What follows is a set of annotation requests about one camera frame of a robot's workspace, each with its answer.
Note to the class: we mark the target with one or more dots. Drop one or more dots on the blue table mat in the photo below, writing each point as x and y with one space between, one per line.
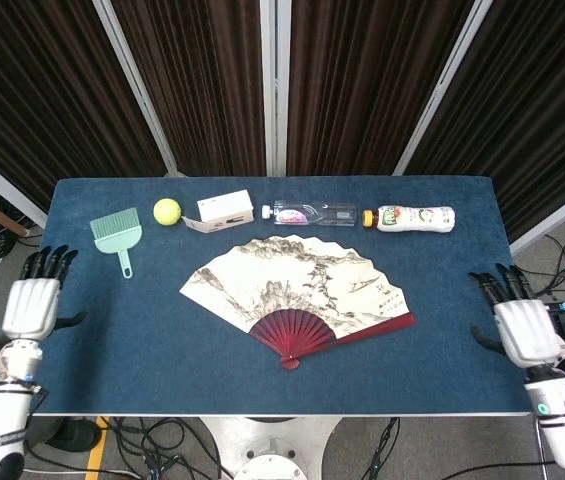
137 360

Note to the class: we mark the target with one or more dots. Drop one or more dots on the yellow floor tape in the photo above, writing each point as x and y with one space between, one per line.
96 450

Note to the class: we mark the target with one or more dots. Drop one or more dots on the painted paper fan red ribs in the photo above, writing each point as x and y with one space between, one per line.
287 280

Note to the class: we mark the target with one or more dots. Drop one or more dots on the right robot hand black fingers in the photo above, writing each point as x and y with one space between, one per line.
527 330

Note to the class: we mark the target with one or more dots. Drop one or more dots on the white drink bottle yellow cap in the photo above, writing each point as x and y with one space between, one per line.
412 219

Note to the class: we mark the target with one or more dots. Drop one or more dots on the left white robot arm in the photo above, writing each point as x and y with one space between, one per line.
4 410

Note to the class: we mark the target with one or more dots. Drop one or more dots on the clear plastic water bottle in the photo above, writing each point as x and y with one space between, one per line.
312 213

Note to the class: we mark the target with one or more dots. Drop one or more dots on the mint green hand brush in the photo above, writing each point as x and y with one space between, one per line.
112 235

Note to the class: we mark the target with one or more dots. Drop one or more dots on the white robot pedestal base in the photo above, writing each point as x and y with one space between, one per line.
269 450

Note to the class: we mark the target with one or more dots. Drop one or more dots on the yellow tennis ball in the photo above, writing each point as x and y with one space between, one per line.
167 212

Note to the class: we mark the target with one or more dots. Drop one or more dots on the brown curtain divider panel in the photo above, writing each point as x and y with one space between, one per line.
527 110
197 80
362 80
37 90

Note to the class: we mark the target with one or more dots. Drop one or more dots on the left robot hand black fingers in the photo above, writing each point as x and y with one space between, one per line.
29 310

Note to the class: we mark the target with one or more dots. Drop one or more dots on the white cardboard carton box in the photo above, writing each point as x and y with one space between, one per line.
224 207

